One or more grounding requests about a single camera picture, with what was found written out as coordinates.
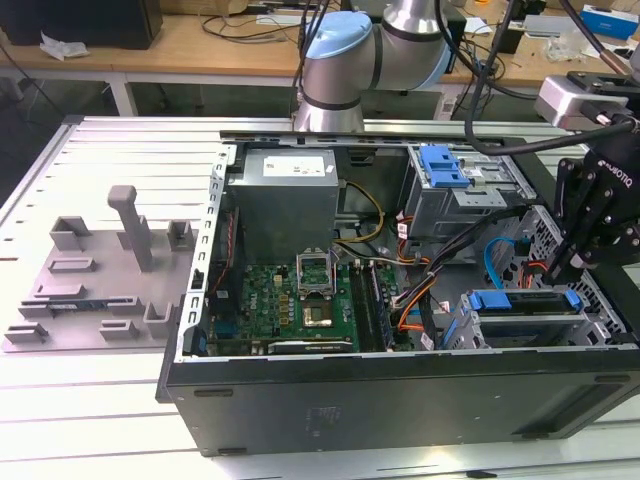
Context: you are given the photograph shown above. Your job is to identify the thin red wire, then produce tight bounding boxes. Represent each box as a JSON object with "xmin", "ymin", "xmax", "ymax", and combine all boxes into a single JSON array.
[{"xmin": 214, "ymin": 209, "xmax": 241, "ymax": 296}]

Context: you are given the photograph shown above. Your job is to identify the grey power supply unit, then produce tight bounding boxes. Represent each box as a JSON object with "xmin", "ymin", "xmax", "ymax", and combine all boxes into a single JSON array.
[{"xmin": 227, "ymin": 148, "xmax": 346, "ymax": 266}]

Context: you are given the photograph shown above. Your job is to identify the white paper sheet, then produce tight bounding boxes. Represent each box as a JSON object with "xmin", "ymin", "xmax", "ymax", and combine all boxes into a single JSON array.
[{"xmin": 254, "ymin": 12, "xmax": 301, "ymax": 29}]

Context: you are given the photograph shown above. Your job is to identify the orange yellow wire bundle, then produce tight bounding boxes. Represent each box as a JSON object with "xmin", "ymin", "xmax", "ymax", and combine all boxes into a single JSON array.
[{"xmin": 392, "ymin": 269, "xmax": 444, "ymax": 331}]

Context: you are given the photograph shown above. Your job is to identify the white crumpled bag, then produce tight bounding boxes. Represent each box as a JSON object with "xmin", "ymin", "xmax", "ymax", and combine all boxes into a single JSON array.
[{"xmin": 38, "ymin": 32, "xmax": 91, "ymax": 62}]

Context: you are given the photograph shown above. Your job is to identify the yellow black wire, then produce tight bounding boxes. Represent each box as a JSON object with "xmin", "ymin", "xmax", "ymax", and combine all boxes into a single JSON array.
[{"xmin": 333, "ymin": 180, "xmax": 386, "ymax": 246}]

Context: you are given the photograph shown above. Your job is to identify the black camera cable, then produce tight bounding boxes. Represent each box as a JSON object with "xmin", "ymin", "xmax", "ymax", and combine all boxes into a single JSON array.
[{"xmin": 464, "ymin": 0, "xmax": 640, "ymax": 154}]

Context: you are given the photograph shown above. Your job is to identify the black graphics card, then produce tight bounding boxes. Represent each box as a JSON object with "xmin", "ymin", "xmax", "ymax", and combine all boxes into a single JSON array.
[{"xmin": 267, "ymin": 338, "xmax": 354, "ymax": 355}]

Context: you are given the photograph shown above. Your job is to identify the orange power wire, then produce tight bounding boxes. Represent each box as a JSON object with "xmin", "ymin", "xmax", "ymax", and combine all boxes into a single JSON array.
[{"xmin": 519, "ymin": 259, "xmax": 549, "ymax": 291}]

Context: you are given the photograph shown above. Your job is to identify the wooden desk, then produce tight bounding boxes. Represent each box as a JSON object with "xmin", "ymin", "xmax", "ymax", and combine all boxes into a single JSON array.
[{"xmin": 0, "ymin": 0, "xmax": 640, "ymax": 119}]

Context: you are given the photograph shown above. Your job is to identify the metal socket cover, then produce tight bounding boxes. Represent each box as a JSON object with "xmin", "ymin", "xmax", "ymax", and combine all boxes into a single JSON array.
[{"xmin": 295, "ymin": 247, "xmax": 335, "ymax": 301}]

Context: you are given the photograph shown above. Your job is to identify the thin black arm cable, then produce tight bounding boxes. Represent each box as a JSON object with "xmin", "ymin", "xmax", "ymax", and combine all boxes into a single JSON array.
[{"xmin": 294, "ymin": 0, "xmax": 334, "ymax": 94}]

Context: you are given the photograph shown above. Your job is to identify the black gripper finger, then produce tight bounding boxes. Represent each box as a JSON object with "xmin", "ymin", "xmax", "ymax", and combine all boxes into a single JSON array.
[
  {"xmin": 544, "ymin": 158, "xmax": 599, "ymax": 281},
  {"xmin": 558, "ymin": 187, "xmax": 640, "ymax": 282}
]

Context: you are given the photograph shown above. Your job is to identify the blue cardboard box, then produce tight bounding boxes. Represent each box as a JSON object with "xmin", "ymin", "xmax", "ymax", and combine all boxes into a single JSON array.
[{"xmin": 579, "ymin": 4, "xmax": 640, "ymax": 41}]

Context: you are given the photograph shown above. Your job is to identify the dark laptop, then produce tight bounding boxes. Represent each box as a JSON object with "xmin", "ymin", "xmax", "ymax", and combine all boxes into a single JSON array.
[{"xmin": 349, "ymin": 0, "xmax": 391, "ymax": 16}]

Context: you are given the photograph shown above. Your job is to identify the blue data wire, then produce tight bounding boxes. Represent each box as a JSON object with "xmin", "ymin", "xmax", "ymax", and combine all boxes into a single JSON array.
[{"xmin": 483, "ymin": 237, "xmax": 531, "ymax": 291}]

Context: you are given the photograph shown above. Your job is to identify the green motherboard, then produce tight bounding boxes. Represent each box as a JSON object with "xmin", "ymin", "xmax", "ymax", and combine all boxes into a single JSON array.
[{"xmin": 207, "ymin": 239, "xmax": 401, "ymax": 354}]

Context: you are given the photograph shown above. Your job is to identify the white box black inlay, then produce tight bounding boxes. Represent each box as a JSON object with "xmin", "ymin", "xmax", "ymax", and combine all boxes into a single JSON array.
[{"xmin": 604, "ymin": 44, "xmax": 640, "ymax": 71}]

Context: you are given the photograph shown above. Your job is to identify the grey flat box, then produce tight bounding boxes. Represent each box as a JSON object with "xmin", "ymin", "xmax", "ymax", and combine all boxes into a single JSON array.
[{"xmin": 522, "ymin": 14, "xmax": 576, "ymax": 39}]

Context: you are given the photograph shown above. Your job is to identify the hard disk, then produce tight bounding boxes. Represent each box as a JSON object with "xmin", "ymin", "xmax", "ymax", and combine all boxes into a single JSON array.
[{"xmin": 442, "ymin": 287, "xmax": 584, "ymax": 351}]

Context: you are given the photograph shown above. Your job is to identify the installed RAM stick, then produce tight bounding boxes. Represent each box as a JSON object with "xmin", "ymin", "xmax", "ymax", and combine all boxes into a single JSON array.
[{"xmin": 369, "ymin": 262, "xmax": 394, "ymax": 347}]

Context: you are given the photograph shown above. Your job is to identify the black PC case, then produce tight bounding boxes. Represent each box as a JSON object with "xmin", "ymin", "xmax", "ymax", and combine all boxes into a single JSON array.
[{"xmin": 154, "ymin": 127, "xmax": 640, "ymax": 459}]

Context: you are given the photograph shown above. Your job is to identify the grey metal disk bay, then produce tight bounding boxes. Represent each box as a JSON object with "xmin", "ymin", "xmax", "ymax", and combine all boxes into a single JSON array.
[{"xmin": 444, "ymin": 287, "xmax": 631, "ymax": 351}]

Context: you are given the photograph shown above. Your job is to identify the black RAM slot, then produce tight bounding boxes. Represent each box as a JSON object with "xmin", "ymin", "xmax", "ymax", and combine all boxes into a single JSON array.
[{"xmin": 348, "ymin": 259, "xmax": 376, "ymax": 351}]

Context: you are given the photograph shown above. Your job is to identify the CPU socket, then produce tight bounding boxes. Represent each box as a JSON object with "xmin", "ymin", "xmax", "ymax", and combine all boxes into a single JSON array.
[{"xmin": 298, "ymin": 298, "xmax": 334, "ymax": 331}]

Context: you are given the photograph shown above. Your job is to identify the black cable copper end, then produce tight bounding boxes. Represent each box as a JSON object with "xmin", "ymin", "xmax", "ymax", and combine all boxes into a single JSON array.
[{"xmin": 559, "ymin": 0, "xmax": 629, "ymax": 71}]

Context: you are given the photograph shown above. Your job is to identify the RAM stick blue label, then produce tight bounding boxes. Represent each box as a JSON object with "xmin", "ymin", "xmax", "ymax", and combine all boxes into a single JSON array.
[{"xmin": 44, "ymin": 298, "xmax": 109, "ymax": 311}]

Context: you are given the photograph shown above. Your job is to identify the small black box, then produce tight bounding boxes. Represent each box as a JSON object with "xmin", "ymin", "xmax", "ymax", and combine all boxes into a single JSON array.
[{"xmin": 492, "ymin": 22, "xmax": 524, "ymax": 55}]

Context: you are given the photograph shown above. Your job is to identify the large black box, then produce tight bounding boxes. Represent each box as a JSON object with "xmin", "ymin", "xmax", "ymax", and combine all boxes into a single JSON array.
[{"xmin": 0, "ymin": 0, "xmax": 164, "ymax": 51}]

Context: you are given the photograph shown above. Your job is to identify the red wire white tag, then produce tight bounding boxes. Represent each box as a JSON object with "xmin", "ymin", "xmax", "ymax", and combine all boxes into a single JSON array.
[{"xmin": 394, "ymin": 212, "xmax": 431, "ymax": 266}]

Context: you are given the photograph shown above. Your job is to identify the grey metal drive cage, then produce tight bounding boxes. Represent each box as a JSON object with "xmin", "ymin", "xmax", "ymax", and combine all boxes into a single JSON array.
[{"xmin": 402, "ymin": 144, "xmax": 526, "ymax": 241}]

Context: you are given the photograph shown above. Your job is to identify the grey parts rack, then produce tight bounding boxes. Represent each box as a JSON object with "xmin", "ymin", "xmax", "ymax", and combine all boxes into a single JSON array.
[{"xmin": 2, "ymin": 184, "xmax": 201, "ymax": 354}]

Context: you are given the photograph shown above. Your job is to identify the black cable bundle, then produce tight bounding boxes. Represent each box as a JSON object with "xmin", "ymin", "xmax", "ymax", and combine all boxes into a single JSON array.
[{"xmin": 424, "ymin": 202, "xmax": 531, "ymax": 281}]

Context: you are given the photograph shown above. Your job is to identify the blue plastic drive latch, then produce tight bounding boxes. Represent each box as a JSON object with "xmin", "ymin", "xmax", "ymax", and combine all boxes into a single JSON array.
[{"xmin": 419, "ymin": 144, "xmax": 474, "ymax": 190}]

